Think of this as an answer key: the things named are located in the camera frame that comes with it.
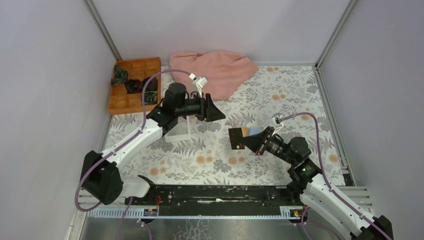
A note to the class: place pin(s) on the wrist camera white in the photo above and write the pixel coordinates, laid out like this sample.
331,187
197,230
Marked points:
198,83
278,120

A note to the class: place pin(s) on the black VIP credit card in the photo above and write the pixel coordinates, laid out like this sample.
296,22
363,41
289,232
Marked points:
236,138

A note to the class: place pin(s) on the black rolled sock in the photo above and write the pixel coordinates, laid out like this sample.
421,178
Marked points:
133,86
151,86

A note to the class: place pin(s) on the dark patterned rolled sock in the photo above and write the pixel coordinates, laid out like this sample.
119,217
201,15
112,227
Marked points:
150,97

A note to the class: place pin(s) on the gold credit card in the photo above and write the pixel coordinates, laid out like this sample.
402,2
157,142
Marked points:
244,131

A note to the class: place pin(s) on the brown leather card holder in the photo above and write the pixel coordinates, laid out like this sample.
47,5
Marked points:
252,130

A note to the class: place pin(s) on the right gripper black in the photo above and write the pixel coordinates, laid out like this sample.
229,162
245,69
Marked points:
256,142

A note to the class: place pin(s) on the green patterned rolled sock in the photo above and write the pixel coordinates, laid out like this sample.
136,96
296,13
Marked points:
120,76

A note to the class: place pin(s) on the black rolled sock right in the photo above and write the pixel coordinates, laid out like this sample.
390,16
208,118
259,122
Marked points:
151,86

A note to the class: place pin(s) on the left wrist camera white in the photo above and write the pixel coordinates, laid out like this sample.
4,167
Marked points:
198,83

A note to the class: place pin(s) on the black rolled sock left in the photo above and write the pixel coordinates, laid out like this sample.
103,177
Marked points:
133,86

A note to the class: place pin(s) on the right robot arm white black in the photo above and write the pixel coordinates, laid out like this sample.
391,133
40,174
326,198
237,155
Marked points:
352,221

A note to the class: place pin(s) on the white translucent card box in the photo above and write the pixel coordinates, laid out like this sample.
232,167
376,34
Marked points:
180,132

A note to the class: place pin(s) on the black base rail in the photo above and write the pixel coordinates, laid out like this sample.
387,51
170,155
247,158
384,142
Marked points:
220,201

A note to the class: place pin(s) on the pink cloth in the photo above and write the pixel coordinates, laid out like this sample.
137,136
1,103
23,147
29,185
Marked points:
224,70

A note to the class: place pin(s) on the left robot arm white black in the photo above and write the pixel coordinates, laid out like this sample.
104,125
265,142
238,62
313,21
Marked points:
101,174

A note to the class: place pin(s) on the floral table mat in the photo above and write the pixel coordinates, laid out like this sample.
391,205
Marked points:
207,157

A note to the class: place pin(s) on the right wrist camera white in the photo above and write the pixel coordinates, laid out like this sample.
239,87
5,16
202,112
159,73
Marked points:
278,120

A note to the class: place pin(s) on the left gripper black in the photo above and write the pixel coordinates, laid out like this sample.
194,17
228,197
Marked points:
207,111

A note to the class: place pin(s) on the wooden compartment tray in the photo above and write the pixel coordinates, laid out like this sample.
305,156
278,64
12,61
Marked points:
122,103

